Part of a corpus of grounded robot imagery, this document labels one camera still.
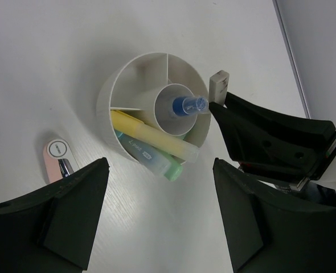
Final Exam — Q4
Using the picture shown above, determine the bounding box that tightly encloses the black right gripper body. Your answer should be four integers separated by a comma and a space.
239, 133, 336, 202

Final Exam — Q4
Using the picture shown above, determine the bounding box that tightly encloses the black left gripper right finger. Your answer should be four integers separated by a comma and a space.
213, 159, 336, 272

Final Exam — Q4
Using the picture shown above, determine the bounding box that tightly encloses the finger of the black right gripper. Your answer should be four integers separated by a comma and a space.
209, 93, 336, 175

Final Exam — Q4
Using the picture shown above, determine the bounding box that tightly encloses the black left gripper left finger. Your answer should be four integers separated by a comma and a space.
0, 158, 109, 272

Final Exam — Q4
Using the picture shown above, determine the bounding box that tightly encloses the pink silver usb stick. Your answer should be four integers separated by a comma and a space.
43, 138, 80, 184

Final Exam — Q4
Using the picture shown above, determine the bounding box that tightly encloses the grey eraser block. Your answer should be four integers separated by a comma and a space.
208, 70, 230, 106

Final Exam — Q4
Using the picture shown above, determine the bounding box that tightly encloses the yellow highlighter pen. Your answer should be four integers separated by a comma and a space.
110, 110, 199, 163

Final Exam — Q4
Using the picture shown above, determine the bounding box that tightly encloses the blue highlighter pen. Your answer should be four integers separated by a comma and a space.
114, 130, 171, 176

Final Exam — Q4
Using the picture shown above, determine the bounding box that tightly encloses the green highlighter pen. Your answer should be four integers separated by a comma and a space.
164, 154, 183, 181

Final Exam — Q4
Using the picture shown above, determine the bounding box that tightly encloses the white round divided container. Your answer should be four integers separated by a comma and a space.
96, 52, 211, 160

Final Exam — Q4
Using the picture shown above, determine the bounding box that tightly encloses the aluminium frame rail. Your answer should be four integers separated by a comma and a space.
272, 0, 313, 120

